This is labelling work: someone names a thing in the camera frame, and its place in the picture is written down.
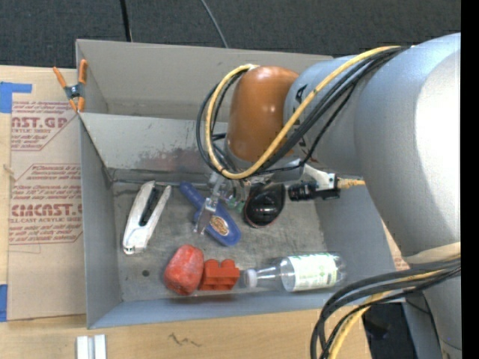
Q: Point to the black computer mouse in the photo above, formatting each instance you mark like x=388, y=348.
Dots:
x=263, y=208

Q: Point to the red rounded block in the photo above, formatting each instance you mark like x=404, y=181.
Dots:
x=183, y=269

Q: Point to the brown cardboard board, red print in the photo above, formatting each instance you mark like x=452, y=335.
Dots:
x=45, y=267

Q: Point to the blue plastic tool with label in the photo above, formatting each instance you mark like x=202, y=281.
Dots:
x=224, y=230

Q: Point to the grey metal bin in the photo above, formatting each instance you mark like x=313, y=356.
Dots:
x=157, y=144

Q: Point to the red toy brick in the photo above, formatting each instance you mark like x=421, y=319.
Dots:
x=221, y=275

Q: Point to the black cylinder on white bracket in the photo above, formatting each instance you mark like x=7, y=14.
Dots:
x=312, y=191

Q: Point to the clear plastic bottle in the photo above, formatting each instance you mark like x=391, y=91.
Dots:
x=310, y=273

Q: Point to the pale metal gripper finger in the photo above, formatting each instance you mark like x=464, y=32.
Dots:
x=202, y=215
x=210, y=217

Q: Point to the white and black stapler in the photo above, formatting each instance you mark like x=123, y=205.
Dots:
x=140, y=230

